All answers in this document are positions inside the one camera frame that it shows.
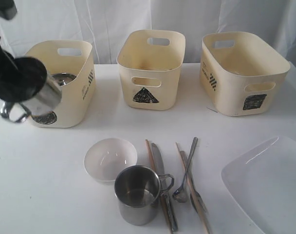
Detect cream bin with square mark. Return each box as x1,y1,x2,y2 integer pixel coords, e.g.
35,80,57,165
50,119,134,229
200,32,291,117

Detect right wooden chopstick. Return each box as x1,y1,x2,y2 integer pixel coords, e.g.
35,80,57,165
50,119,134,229
175,142,211,234

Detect white ceramic bowl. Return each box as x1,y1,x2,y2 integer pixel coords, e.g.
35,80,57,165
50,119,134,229
84,138,138,185

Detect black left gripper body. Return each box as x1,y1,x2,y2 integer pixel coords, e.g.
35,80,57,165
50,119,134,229
0,45,46,102

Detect stainless steel fork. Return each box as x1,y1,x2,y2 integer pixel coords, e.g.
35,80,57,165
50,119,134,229
179,150,208,213

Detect stainless steel table knife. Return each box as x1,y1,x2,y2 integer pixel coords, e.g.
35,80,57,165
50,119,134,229
151,142,178,232

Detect cream bin with triangle mark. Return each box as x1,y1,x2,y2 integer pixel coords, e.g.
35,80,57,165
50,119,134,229
117,29,185,111

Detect white rectangular plate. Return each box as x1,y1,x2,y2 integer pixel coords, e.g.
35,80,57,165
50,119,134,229
221,136,296,234

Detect steel mug with wire handle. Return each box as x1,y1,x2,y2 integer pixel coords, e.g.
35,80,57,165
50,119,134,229
114,165,175,226

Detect cream bin with circle mark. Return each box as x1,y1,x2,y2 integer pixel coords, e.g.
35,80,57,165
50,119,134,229
26,40,96,128

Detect white curtain backdrop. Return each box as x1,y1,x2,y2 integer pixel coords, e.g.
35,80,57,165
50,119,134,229
0,0,296,67

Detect left wooden chopstick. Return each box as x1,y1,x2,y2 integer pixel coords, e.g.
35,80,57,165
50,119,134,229
145,139,173,234

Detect wooden chopstick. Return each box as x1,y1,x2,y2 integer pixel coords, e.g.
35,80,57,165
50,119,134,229
175,142,211,234
145,139,173,234

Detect stainless steel bowl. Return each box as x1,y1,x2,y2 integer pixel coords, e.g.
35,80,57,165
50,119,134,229
52,73,76,86

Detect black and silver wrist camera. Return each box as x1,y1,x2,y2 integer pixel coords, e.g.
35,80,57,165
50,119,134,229
0,0,17,20

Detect long stainless steel spoon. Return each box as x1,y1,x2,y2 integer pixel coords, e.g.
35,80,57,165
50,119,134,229
172,136,198,203

